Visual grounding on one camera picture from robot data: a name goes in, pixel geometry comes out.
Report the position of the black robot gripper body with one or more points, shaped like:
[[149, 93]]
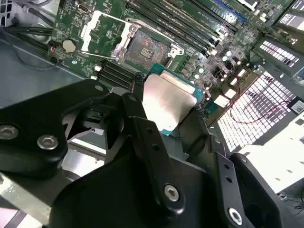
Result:
[[107, 202]]

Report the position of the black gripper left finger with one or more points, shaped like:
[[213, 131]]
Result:
[[31, 123]]

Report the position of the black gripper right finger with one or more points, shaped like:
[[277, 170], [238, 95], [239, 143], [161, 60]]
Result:
[[228, 190]]

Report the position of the silver topped green CPU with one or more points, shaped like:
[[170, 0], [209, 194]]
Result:
[[166, 102]]

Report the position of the metal socket cover frame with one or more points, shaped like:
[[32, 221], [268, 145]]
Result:
[[93, 20]]

